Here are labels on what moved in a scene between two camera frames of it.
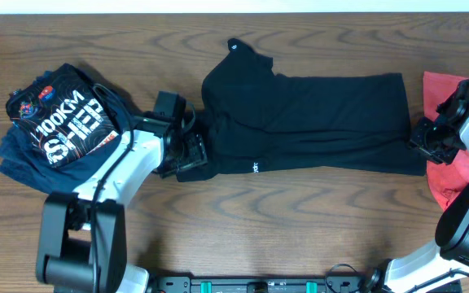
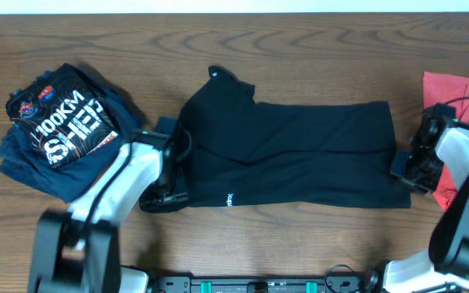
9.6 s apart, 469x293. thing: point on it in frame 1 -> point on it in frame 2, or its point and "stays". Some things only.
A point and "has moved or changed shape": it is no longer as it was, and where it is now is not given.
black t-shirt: [256, 122] has moved or changed shape
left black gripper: [194, 152] -> [173, 179]
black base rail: [256, 285] stays
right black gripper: [416, 141] -> [397, 170]
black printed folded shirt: [66, 113] stays
